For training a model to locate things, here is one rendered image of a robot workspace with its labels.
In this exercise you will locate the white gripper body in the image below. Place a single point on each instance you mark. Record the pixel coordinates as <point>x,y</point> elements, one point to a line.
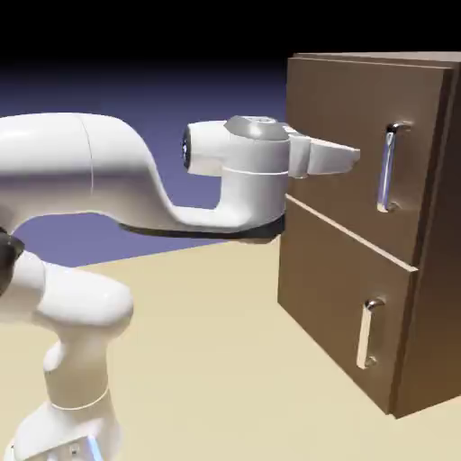
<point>329,156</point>

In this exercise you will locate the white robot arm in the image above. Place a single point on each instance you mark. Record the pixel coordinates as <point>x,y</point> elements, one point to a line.
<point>119,162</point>

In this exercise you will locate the large brown cabinet door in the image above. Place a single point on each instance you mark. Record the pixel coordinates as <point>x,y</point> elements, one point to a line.
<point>342,90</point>

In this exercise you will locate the small brown cabinet door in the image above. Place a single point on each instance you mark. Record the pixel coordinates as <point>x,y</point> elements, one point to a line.
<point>324,295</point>

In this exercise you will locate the brown wooden cabinet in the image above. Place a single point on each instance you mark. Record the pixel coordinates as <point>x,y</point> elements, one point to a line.
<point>432,252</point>

